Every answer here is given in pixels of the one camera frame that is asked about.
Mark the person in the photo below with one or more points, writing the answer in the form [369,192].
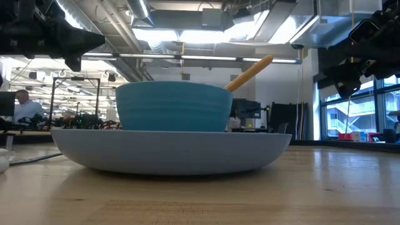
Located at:
[234,123]
[27,109]

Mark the long ceiling light bar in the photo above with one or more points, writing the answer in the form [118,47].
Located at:
[206,58]

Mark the red box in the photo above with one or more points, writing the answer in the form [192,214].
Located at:
[344,137]

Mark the black monitor on arm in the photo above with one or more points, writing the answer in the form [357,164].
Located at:
[248,108]

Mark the black bin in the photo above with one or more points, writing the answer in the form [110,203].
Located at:
[389,136]

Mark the black upright panel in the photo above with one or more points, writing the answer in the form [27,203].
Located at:
[287,117]

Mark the teal ribbed bowl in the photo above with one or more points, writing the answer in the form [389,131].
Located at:
[173,106]

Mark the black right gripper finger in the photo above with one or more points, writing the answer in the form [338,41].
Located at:
[348,89]
[343,72]

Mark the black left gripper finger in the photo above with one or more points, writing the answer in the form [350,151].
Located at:
[74,64]
[84,42]

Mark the pale blue-grey plate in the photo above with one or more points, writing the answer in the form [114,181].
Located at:
[172,153]

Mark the white box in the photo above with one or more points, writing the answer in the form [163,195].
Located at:
[356,136]

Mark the large window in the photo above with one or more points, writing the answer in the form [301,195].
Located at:
[356,115]

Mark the white napkin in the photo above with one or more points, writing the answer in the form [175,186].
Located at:
[3,162]

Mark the dome security camera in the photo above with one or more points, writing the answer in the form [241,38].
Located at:
[297,46]

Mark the black metal rig frame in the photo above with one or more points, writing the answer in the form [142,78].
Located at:
[52,103]

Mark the silver round air duct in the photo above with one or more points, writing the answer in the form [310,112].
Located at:
[137,9]

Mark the black computer monitor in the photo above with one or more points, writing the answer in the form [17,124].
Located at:
[7,103]

